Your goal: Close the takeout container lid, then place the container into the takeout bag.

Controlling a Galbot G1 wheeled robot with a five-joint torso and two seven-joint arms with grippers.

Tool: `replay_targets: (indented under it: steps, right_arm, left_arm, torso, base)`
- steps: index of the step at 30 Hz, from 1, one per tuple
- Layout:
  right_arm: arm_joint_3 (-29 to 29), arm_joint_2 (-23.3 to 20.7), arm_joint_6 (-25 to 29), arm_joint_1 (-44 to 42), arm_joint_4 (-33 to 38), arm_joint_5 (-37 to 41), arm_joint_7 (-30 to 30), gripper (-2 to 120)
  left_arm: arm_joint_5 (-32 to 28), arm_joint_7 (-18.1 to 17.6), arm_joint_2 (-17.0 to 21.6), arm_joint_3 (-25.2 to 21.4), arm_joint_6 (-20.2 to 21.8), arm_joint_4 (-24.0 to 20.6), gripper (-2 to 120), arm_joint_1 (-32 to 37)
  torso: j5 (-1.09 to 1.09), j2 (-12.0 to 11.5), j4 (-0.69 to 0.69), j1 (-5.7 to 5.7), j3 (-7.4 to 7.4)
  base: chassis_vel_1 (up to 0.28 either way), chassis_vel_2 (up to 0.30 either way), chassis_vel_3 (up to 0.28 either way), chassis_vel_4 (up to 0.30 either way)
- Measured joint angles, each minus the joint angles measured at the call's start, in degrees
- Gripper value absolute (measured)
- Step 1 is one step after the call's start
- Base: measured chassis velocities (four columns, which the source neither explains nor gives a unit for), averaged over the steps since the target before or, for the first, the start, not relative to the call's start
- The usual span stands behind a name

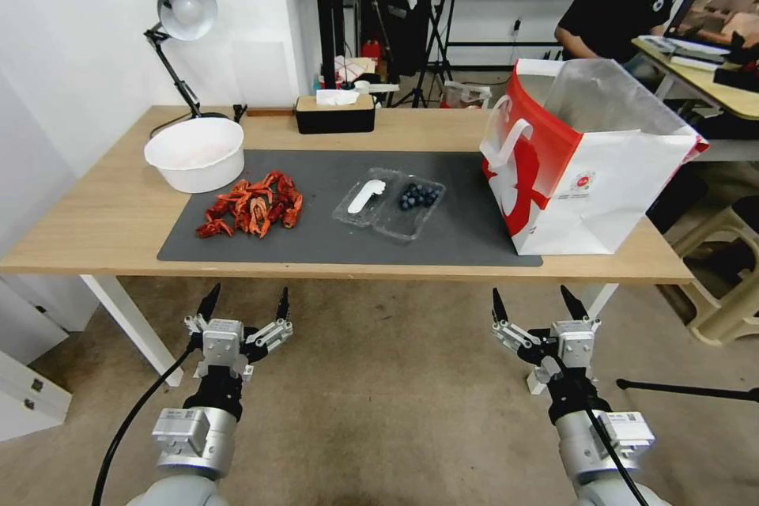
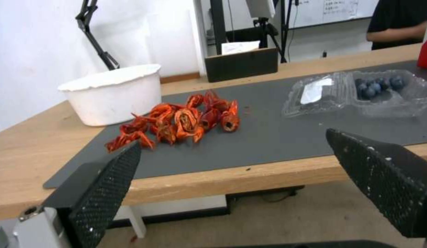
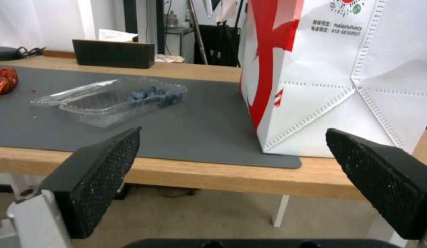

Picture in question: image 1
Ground cardboard box red tape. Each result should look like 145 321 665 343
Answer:
319 56 380 92

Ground black desk lamp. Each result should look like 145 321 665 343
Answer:
143 0 247 139

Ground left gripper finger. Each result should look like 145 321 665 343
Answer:
182 282 222 342
244 286 295 354

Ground white tissue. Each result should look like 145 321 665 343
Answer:
315 88 361 108

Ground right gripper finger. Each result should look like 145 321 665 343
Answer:
561 285 602 342
489 287 542 354

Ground white round bowl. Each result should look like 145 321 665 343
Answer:
143 117 247 194

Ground clear plastic takeout container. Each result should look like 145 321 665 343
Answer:
331 166 447 247

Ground beige plastic stool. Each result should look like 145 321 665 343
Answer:
668 196 759 348

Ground white plastic spoon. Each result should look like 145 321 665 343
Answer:
347 178 387 215

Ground black folding tripod stand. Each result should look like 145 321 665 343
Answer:
388 0 473 110

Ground pale wooden office desk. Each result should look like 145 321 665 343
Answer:
630 36 759 164

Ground wooden table white legs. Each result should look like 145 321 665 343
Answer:
0 104 696 395

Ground black tissue box wooden lid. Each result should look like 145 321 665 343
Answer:
294 93 378 136

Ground black light stand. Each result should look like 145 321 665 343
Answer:
310 0 364 93

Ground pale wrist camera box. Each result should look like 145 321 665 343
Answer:
201 318 247 369
551 319 596 376

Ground black tripod leg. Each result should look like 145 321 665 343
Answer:
614 377 759 404

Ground dark grey desk mat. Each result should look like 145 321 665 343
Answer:
156 149 544 269

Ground white cabinet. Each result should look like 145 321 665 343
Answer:
0 275 100 443

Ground heap of blueberries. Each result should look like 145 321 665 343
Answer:
396 182 442 213

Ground clear plastic storage box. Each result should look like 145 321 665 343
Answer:
443 80 493 111

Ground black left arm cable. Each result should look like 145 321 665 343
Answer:
90 344 198 506

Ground red crayfish shell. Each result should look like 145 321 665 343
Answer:
274 190 305 231
263 170 297 194
204 192 240 221
240 197 274 240
195 218 236 240
228 178 269 202

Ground red white takeout bag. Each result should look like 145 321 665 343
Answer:
478 57 711 258

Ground person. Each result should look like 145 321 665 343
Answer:
553 0 704 77

